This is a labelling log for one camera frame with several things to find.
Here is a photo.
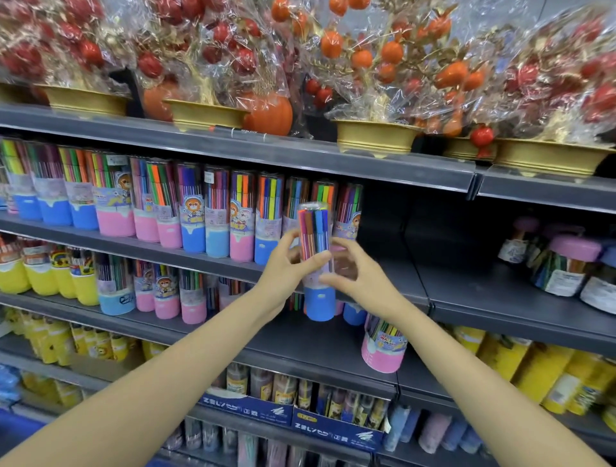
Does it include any person's right hand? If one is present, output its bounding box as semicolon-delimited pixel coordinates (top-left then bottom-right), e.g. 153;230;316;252
319;237;411;324

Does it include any person's left hand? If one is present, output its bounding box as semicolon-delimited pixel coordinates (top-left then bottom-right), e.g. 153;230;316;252
250;230;333;323

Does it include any blue-base clear marker tube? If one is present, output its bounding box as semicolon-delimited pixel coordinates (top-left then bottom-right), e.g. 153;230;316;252
297;202;337;322

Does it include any person's left forearm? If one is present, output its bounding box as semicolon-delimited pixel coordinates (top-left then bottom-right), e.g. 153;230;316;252
0;288;286;467

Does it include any person's right forearm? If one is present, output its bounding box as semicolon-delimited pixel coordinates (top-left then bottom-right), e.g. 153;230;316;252
384;301;613;467

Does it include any small blue-base marker tube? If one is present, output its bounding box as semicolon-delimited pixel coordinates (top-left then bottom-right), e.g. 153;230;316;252
342;302;367;327

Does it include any grey metal shelf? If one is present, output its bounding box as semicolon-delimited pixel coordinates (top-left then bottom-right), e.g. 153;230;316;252
0;211;431;311
0;103;478;194
475;165;616;215
408;269;616;359
0;291;401;401

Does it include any pink-base marker tub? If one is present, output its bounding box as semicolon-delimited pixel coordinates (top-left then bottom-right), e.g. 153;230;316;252
360;315;409;374

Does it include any row of short marker tubes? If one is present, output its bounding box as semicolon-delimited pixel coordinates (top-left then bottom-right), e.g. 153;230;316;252
95;252;256;326

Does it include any blue pen display box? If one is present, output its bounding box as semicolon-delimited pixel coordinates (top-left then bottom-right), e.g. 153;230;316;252
198;362;295;427
292;382;389;453

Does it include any orange pumpkin ornament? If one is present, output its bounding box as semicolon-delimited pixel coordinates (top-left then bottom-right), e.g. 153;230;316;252
240;91;294;137
142;78;183;122

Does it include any row of pastel tubes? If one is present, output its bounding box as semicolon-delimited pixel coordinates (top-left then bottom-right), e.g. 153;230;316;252
383;403;484;456

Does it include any pink-lid pencil jar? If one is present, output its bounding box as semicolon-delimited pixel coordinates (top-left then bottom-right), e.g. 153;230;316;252
531;234;603;297
498;216;541;266

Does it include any gold plant pot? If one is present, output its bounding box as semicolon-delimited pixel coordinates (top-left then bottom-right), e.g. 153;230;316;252
0;82;37;105
442;137;497;162

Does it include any row of clear pen packs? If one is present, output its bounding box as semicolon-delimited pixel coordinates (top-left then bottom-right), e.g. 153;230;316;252
163;417;340;467

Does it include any row of tall marker tubes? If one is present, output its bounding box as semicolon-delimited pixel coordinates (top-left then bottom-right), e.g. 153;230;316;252
0;137;364;266

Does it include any wrapped orange fruit tree ornament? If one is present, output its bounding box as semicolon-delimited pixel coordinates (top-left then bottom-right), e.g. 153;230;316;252
269;0;487;156

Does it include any yellow-base crayon tub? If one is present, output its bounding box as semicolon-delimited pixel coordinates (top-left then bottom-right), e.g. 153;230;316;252
49;244;78;300
69;247;100;307
20;238;59;297
0;233;31;295

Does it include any wrapped red fruit tree ornament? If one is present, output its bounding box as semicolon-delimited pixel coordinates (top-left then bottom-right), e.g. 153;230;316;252
130;0;296;132
488;0;616;178
0;0;133;117

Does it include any row of yellow tubes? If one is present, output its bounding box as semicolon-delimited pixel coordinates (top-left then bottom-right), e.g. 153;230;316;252
451;325;616;434

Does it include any row of yellow crayon packs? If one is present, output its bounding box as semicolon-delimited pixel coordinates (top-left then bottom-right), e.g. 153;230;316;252
0;307;167;367

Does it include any blue-lid pencil jar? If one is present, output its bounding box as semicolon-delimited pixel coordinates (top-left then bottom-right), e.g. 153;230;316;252
579;247;616;316

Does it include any stack of small yellow packs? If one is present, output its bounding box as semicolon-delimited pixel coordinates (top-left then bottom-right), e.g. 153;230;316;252
18;369;85;410

